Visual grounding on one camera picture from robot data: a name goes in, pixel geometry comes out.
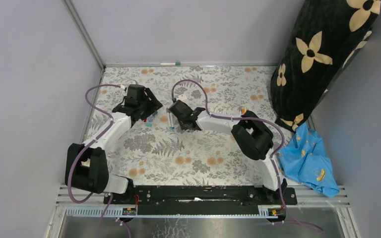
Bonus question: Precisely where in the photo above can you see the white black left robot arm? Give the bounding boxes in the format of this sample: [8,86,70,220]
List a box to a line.
[65,84,163,204]

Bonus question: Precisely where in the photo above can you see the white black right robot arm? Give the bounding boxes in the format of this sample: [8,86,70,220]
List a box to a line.
[169,99,285,204]

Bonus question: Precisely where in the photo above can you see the white marker on ledge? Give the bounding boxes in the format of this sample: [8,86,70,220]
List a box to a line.
[160,61,181,66]

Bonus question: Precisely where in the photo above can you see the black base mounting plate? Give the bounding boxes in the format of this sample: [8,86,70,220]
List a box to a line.
[103,185,298,216]

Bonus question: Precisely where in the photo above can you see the blue patterned cloth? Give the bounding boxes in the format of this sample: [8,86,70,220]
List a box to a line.
[278,123,339,197]

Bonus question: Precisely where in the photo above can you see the black floral cushion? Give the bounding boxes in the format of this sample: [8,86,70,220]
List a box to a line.
[270,0,381,131]

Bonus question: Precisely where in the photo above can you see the grey slotted cable duct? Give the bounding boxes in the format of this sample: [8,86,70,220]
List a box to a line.
[64,206,278,219]

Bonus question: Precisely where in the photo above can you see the aluminium frame rails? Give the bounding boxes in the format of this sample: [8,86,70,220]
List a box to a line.
[56,184,351,208]

